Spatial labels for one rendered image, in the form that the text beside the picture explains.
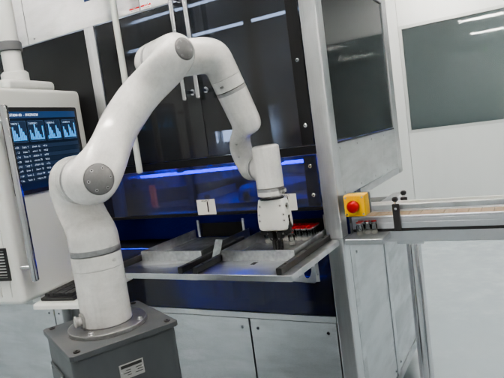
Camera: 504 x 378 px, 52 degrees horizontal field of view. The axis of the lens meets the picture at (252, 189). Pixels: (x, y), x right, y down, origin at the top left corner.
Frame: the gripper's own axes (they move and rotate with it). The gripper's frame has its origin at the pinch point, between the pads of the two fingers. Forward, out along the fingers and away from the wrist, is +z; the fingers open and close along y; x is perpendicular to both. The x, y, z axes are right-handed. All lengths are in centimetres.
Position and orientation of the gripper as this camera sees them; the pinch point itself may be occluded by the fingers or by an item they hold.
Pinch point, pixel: (278, 246)
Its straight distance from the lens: 161.2
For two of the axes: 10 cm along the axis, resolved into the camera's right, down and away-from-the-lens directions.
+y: -8.7, 0.7, 4.8
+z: 1.4, 9.8, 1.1
